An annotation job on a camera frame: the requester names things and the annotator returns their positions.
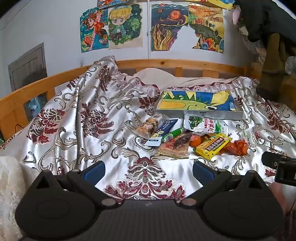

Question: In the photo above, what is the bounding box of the blue and white snack packet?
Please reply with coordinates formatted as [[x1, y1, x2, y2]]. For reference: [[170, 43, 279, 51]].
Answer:
[[144, 118, 179, 147]]

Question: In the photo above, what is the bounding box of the colourful landscape wall poster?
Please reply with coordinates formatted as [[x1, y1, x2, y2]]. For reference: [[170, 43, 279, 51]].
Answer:
[[188, 2, 225, 54]]

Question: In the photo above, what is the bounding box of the yellow and blue wall poster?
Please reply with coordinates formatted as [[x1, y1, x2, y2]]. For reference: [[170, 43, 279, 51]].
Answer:
[[184, 0, 236, 10]]

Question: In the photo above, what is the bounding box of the green and white snack packet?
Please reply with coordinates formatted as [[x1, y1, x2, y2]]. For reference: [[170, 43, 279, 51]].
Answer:
[[183, 115, 228, 138]]

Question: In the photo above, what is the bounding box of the grey tray with dinosaur drawing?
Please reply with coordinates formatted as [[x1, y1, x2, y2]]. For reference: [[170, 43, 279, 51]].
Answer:
[[153, 90, 244, 121]]

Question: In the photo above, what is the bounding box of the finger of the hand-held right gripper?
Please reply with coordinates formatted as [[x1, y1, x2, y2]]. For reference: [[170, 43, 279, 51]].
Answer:
[[261, 151, 292, 168]]

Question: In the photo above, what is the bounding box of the clear packet with brown snack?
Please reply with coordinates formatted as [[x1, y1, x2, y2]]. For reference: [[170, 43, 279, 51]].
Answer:
[[158, 132, 193, 159]]

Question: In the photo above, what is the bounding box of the clear nut bar packet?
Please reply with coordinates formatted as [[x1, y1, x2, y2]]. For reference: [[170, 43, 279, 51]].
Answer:
[[135, 113, 167, 140]]

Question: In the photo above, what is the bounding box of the small colourful wall poster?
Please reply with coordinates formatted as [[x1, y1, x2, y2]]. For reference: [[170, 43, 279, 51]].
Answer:
[[97, 0, 139, 9]]

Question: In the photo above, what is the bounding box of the person's right hand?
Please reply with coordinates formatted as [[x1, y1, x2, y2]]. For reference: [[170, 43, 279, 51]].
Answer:
[[272, 183, 296, 210]]

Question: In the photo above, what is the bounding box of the grey wall panel door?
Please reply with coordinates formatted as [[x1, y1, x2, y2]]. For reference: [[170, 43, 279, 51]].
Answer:
[[8, 42, 48, 92]]

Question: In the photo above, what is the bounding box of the orange-red snack packet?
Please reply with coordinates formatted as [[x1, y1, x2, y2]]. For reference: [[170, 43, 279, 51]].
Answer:
[[220, 140, 248, 156]]

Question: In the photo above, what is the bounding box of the white fluffy blanket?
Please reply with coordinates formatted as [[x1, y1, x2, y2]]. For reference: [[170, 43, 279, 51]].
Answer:
[[0, 156, 44, 241]]

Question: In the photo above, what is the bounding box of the light wooden furniture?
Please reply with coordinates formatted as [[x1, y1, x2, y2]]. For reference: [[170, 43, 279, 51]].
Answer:
[[279, 74, 296, 104]]

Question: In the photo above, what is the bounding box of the yellow foil snack packet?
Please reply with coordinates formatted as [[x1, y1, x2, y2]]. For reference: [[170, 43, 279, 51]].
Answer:
[[195, 133, 233, 161]]

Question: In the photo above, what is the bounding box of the red-haired girl wall poster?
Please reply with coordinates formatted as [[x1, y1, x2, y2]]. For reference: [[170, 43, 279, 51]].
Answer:
[[80, 6, 109, 53]]

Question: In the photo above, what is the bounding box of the floral satin printed blanket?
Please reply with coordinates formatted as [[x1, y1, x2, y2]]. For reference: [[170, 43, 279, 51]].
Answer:
[[0, 56, 296, 202]]

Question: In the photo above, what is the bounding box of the swirl and seaweed wall poster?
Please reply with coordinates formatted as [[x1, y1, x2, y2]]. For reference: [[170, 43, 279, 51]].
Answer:
[[151, 3, 189, 52]]

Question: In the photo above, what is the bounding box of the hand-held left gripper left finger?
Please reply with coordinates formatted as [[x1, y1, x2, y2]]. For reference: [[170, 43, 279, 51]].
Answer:
[[33, 161, 121, 209]]

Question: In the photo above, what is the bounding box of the white wall pipe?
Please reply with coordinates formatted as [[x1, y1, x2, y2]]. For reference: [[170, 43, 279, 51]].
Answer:
[[146, 0, 151, 61]]

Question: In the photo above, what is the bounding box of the small orange tangerine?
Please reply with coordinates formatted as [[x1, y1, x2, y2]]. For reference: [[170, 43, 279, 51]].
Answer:
[[189, 135, 205, 148]]

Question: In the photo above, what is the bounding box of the blonde cartoon child wall poster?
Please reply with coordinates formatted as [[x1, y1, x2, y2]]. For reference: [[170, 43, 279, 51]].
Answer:
[[107, 3, 144, 50]]

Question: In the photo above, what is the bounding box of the clear plastic bag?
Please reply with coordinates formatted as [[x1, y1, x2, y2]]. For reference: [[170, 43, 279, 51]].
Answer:
[[285, 55, 296, 76]]

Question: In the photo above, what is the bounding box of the dark hanging garment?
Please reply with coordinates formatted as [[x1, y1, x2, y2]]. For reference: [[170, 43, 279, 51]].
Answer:
[[238, 0, 296, 44]]

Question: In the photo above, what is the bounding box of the cream pillow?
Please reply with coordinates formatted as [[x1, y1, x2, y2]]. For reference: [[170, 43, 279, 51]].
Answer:
[[126, 68, 241, 90]]

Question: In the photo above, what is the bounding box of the pink cloth piece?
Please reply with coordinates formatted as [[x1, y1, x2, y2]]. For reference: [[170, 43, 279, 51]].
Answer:
[[232, 9, 242, 25]]

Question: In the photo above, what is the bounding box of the green sausage stick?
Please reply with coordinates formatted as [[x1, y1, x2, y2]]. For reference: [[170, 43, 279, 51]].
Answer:
[[161, 127, 188, 142]]

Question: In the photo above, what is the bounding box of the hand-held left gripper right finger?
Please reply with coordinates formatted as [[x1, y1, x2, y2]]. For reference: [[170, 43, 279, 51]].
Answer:
[[178, 160, 266, 209]]

